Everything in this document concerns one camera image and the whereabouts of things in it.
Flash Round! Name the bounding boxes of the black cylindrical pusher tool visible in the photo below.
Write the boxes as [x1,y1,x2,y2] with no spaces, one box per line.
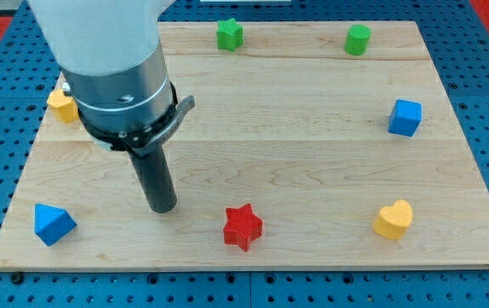
[128,147,177,213]

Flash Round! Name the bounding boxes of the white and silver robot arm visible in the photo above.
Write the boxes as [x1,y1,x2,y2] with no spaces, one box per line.
[28,0,195,213]

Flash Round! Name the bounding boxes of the yellow pentagon block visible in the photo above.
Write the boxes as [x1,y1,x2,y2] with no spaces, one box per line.
[47,89,79,123]

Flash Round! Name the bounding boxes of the red star block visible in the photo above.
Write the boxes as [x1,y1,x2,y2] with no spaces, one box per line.
[223,204,263,252]

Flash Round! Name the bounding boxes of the blue triangle block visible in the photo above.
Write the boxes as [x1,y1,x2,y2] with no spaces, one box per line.
[34,204,77,246]

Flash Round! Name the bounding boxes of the green star block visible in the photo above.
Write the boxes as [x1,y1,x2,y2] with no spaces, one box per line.
[216,18,244,52]

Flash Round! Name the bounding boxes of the wooden board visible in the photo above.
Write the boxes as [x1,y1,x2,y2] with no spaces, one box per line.
[0,21,489,272]

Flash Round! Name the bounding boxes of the green cylinder block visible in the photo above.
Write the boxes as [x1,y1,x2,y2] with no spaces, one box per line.
[345,24,371,56]

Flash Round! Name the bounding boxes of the yellow heart block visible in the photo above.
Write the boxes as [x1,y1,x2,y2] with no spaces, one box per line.
[372,199,414,240]

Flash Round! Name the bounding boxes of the blue cube block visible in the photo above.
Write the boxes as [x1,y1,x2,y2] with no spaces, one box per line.
[387,99,422,137]

